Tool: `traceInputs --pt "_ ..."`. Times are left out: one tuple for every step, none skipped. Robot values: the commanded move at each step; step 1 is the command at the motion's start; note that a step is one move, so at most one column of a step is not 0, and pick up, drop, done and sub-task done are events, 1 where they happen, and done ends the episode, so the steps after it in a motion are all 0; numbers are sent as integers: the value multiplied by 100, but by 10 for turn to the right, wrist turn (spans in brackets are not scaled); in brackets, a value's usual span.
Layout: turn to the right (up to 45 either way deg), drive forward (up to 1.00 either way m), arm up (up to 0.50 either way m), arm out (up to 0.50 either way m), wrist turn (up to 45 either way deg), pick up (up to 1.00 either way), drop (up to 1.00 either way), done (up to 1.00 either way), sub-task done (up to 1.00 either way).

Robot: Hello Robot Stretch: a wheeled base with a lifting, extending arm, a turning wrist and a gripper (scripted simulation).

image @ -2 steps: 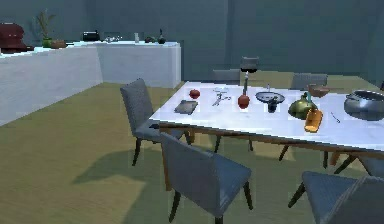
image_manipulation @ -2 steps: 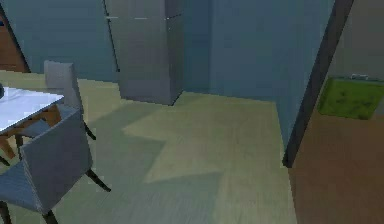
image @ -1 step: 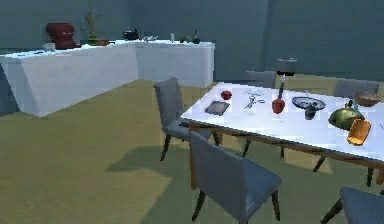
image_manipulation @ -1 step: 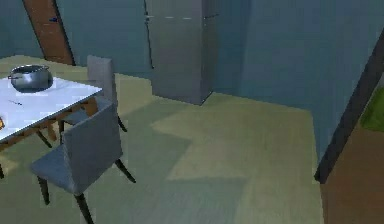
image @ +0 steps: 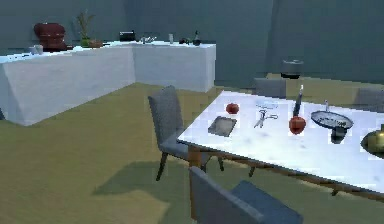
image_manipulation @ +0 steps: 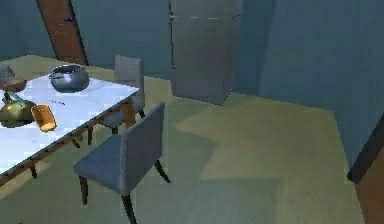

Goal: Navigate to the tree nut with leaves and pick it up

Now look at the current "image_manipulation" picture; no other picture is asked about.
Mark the grey metal fridge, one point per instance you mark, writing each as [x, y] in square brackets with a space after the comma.
[203, 50]

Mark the white top wooden table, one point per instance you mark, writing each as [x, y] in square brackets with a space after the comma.
[86, 100]

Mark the grey metal pot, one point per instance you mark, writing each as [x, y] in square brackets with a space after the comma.
[70, 78]

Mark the orange cup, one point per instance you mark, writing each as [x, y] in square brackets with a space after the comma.
[44, 117]

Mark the brown wooden room door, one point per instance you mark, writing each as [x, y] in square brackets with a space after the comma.
[61, 30]

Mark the brass round kettle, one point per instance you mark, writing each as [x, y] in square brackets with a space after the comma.
[15, 112]

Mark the brown wooden bowl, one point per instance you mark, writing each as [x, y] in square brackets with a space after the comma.
[14, 84]

